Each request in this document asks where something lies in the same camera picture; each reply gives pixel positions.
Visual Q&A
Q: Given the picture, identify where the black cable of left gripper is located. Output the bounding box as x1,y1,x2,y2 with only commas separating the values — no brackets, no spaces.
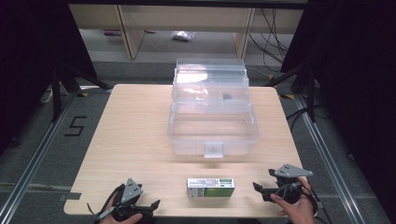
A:
86,183,126,223

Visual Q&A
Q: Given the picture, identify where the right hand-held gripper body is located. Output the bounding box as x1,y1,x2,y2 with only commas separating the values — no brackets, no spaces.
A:
273,163,314,205

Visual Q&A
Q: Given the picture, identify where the clear plastic storage box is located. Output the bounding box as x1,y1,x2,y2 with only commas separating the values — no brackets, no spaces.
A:
167,58,261,160

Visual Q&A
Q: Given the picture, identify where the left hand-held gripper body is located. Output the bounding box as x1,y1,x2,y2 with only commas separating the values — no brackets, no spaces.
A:
110,177,154,223

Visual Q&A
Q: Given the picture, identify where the wooden shelf unit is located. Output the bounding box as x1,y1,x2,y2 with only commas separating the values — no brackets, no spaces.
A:
68,3,304,61

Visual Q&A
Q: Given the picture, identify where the person's left hand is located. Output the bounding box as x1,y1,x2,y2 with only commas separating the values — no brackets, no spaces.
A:
98,195,144,224

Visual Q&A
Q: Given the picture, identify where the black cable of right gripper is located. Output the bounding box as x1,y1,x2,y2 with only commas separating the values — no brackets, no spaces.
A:
299,186,333,224

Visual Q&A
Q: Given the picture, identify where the green and white carton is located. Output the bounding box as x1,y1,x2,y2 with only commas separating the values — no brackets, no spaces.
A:
186,177,236,200

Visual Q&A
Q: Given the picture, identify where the dark curtain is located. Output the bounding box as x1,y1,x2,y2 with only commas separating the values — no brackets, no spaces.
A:
0,0,98,157
280,0,396,218

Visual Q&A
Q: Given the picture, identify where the crumpled clear plastic bag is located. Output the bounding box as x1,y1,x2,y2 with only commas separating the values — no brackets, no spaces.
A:
171,30,196,42

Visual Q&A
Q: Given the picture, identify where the black metal stand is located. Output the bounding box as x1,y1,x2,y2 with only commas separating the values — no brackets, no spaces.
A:
263,61,318,123
49,61,112,123

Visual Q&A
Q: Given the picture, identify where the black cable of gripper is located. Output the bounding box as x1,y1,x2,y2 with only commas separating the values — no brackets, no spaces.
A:
299,186,333,224
86,183,126,223

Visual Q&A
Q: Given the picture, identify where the aluminium floor rail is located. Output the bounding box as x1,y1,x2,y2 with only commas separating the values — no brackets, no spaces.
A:
0,89,82,224
293,93,366,224

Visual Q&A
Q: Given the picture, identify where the bundle of black floor cables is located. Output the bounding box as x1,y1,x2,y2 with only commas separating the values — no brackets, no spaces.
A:
247,8,294,65

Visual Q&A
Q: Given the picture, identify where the person's right hand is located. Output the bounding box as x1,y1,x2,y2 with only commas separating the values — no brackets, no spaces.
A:
269,176,316,224

